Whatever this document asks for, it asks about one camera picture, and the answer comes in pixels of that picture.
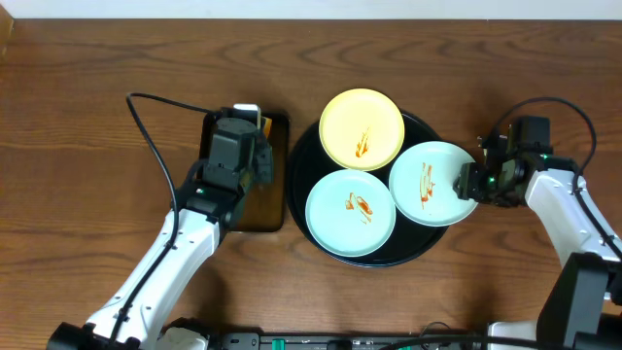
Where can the light green plate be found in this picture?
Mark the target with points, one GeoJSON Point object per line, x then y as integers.
{"type": "Point", "coordinates": [421, 182]}

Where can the light blue plate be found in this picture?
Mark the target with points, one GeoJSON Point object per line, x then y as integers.
{"type": "Point", "coordinates": [350, 213]}

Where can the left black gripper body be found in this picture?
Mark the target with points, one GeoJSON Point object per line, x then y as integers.
{"type": "Point", "coordinates": [264, 162]}

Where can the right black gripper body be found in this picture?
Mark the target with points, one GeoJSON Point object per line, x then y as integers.
{"type": "Point", "coordinates": [488, 185]}

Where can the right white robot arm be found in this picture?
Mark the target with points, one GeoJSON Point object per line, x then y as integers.
{"type": "Point", "coordinates": [590, 254]}

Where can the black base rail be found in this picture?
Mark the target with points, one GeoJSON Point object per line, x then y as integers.
{"type": "Point", "coordinates": [340, 341]}

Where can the rectangular black water tray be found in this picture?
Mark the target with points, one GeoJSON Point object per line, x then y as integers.
{"type": "Point", "coordinates": [264, 206]}

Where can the orange green sponge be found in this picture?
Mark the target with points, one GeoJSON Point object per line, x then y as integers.
{"type": "Point", "coordinates": [266, 124]}

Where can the yellow plate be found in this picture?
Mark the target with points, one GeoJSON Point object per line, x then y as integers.
{"type": "Point", "coordinates": [361, 129]}

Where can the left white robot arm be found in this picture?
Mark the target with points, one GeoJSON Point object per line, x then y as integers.
{"type": "Point", "coordinates": [204, 208]}

